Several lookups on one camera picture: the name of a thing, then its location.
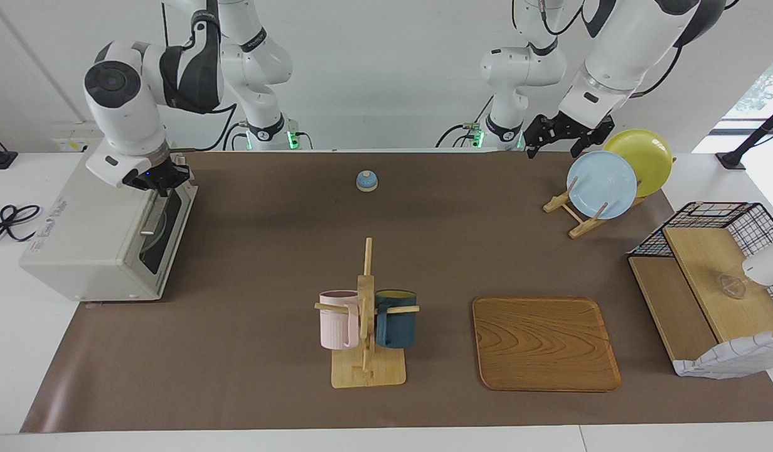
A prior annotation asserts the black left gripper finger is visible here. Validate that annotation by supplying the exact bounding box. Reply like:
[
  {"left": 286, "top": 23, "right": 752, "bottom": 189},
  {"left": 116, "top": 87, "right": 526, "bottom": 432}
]
[
  {"left": 570, "top": 122, "right": 615, "bottom": 158},
  {"left": 525, "top": 116, "right": 554, "bottom": 159}
]

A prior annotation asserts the oven door with glass window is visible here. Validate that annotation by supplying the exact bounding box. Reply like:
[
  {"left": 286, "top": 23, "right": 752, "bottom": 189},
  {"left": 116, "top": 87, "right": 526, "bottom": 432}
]
[{"left": 136, "top": 181, "right": 198, "bottom": 297}]

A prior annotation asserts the white toaster oven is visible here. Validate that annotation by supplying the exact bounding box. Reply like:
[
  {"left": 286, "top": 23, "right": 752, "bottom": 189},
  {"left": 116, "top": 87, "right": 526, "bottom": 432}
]
[{"left": 19, "top": 139, "right": 199, "bottom": 303}]

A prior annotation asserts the light blue plate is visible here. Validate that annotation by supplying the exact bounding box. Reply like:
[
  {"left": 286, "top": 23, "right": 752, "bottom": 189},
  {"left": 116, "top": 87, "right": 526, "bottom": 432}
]
[{"left": 566, "top": 151, "right": 638, "bottom": 220}]

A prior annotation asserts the yellow plate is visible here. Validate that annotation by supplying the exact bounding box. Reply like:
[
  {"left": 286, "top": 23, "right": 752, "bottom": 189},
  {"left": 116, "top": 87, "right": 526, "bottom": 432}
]
[{"left": 603, "top": 129, "right": 674, "bottom": 198}]

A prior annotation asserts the wooden plate rack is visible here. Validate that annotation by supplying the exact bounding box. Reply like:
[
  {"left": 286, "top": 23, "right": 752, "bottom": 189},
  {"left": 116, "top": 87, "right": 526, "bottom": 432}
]
[{"left": 543, "top": 157, "right": 677, "bottom": 240}]

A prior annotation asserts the white socket strip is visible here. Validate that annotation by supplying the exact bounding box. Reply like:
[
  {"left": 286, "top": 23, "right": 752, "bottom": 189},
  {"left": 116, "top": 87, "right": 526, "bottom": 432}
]
[{"left": 53, "top": 129, "right": 105, "bottom": 153}]

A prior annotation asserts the black angled stand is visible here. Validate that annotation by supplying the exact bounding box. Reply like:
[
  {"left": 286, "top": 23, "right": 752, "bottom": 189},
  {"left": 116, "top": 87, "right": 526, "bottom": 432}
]
[{"left": 716, "top": 100, "right": 773, "bottom": 170}]

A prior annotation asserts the wooden two-tier shelf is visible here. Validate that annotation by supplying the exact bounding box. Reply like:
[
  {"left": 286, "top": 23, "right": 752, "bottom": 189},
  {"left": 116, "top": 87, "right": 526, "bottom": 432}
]
[{"left": 629, "top": 226, "right": 773, "bottom": 366}]

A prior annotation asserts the brown table mat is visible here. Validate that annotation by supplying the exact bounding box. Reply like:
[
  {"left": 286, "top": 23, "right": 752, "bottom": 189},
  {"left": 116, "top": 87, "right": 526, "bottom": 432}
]
[{"left": 19, "top": 151, "right": 773, "bottom": 434}]

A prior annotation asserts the small clear glass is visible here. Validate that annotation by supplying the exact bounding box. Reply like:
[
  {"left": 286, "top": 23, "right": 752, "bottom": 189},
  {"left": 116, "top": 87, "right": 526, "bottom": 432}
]
[{"left": 718, "top": 273, "right": 748, "bottom": 299}]

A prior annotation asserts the brown wooden tray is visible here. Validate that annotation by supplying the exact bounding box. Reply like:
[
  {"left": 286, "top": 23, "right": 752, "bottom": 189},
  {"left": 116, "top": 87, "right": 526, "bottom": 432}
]
[{"left": 472, "top": 296, "right": 622, "bottom": 393}]

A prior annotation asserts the pink mug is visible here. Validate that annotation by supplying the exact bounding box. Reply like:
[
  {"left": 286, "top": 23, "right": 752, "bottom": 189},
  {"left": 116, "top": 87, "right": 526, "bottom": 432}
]
[{"left": 318, "top": 289, "right": 361, "bottom": 350}]

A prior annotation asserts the white rounded object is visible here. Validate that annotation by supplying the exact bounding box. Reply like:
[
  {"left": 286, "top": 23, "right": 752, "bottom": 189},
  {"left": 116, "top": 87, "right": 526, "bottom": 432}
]
[{"left": 742, "top": 235, "right": 773, "bottom": 287}]

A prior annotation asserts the dark blue mug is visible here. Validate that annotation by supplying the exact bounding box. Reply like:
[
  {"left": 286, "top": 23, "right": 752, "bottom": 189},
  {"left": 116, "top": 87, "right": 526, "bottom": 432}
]
[{"left": 374, "top": 289, "right": 418, "bottom": 350}]

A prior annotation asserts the white checked cloth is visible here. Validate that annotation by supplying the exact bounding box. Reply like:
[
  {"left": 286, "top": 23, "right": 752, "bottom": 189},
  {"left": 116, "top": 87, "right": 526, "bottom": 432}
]
[{"left": 673, "top": 331, "right": 773, "bottom": 379}]

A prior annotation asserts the wooden mug rack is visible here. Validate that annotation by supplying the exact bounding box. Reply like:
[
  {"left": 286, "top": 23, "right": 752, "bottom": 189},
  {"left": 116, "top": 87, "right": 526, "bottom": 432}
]
[{"left": 314, "top": 237, "right": 420, "bottom": 389}]

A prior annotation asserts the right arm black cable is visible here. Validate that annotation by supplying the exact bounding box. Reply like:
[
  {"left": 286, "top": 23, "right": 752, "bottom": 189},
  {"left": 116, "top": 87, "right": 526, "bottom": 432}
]
[{"left": 164, "top": 100, "right": 238, "bottom": 153}]

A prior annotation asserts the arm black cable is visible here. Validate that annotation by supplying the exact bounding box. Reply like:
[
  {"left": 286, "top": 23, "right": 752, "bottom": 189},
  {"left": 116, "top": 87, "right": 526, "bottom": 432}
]
[
  {"left": 537, "top": 0, "right": 738, "bottom": 101},
  {"left": 164, "top": 100, "right": 238, "bottom": 153}
]

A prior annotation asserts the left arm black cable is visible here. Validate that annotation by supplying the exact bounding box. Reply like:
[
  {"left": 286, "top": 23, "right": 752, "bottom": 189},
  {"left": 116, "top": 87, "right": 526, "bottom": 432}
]
[{"left": 537, "top": 0, "right": 738, "bottom": 101}]

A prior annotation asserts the black wire basket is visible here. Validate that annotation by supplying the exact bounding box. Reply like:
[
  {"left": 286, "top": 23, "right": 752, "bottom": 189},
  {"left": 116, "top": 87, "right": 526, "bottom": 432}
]
[{"left": 630, "top": 201, "right": 773, "bottom": 315}]

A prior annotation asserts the black coiled cable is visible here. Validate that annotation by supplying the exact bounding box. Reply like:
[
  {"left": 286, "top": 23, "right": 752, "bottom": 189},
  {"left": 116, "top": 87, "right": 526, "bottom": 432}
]
[{"left": 0, "top": 204, "right": 42, "bottom": 245}]

